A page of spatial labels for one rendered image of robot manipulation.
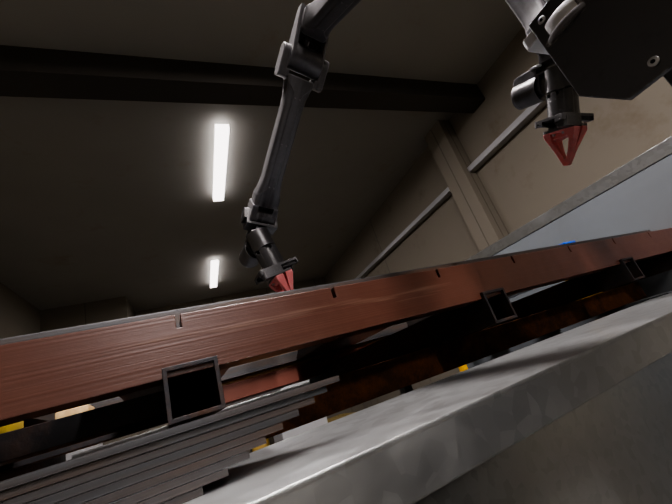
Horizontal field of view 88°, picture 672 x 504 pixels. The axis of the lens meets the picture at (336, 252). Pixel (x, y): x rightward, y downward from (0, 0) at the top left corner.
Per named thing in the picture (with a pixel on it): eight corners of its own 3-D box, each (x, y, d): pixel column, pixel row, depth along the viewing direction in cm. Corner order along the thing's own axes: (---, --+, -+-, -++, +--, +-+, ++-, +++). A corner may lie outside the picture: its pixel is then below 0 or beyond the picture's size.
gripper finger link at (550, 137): (544, 169, 76) (541, 126, 75) (565, 168, 79) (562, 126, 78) (577, 162, 70) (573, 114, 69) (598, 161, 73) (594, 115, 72)
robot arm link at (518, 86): (551, 26, 69) (577, 32, 72) (501, 56, 79) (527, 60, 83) (555, 88, 69) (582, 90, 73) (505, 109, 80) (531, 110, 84)
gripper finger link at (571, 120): (537, 169, 75) (533, 125, 75) (558, 168, 78) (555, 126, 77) (569, 162, 69) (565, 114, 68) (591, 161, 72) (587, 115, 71)
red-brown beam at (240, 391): (23, 467, 81) (23, 439, 83) (476, 327, 155) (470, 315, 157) (8, 469, 74) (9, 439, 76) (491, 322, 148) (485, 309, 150)
